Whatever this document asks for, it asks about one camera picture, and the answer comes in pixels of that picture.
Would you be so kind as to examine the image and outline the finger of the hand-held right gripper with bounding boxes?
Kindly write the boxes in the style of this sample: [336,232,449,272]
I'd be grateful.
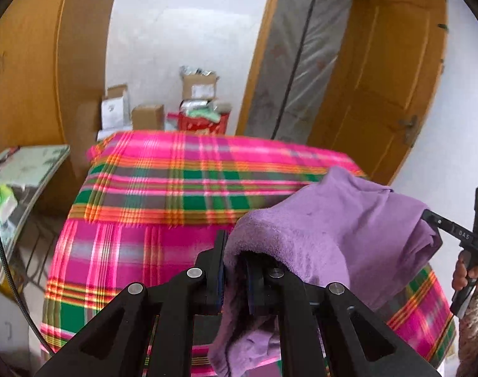
[422,209,459,237]

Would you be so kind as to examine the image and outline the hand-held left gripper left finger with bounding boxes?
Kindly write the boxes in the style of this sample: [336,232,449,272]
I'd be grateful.
[35,231,228,377]

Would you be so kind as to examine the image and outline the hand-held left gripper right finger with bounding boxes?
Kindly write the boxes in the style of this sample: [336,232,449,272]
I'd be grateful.
[244,257,442,377]

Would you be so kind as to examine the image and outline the purple fleece pants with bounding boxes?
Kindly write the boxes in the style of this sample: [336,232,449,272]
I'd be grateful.
[208,166,444,377]

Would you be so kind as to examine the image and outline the person's right forearm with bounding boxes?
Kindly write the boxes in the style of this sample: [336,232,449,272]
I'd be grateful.
[457,283,478,377]

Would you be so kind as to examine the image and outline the person's right hand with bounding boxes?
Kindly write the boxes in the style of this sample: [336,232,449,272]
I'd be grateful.
[452,258,478,294]

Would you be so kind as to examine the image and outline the pink plaid blanket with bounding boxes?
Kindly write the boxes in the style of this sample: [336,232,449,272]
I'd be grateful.
[40,129,457,377]

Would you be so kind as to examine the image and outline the red box with items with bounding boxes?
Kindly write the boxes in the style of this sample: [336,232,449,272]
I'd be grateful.
[168,112,229,135]

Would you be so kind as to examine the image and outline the wooden door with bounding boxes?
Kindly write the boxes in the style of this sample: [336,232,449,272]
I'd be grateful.
[310,0,449,185]

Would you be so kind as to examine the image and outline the silver foil bag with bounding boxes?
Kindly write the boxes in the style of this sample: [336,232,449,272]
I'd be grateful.
[180,100,210,115]

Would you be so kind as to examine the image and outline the small brown cardboard box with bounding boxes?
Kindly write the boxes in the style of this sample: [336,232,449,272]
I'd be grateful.
[131,104,165,130]

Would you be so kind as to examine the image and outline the open brown cardboard box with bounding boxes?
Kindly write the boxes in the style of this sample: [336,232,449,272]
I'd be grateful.
[180,67,219,101]

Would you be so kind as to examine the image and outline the white cardboard box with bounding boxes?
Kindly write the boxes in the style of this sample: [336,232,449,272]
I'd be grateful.
[101,84,130,130]

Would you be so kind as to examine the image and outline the yellow box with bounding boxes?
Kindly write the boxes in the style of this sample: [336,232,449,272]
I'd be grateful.
[0,266,27,296]

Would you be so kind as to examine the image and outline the clear plastic door curtain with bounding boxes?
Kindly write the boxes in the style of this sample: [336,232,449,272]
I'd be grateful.
[244,0,353,140]

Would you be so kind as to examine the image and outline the folding table with printed top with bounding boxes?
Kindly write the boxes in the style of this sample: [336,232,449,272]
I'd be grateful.
[0,145,71,287]

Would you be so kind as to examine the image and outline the green tissue pack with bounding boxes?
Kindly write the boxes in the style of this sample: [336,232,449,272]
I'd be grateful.
[0,186,18,213]

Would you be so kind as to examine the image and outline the pen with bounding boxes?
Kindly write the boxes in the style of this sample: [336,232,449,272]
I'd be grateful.
[0,146,20,166]

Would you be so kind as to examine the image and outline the wooden wardrobe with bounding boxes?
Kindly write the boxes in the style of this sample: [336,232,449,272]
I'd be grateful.
[0,0,124,215]

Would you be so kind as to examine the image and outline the metal door handle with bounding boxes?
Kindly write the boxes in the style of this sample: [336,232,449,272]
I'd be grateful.
[398,115,419,145]

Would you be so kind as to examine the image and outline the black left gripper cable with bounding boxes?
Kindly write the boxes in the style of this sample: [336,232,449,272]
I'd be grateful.
[0,181,52,356]

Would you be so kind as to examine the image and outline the wooden door frame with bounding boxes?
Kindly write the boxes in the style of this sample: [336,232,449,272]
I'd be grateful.
[236,0,375,142]

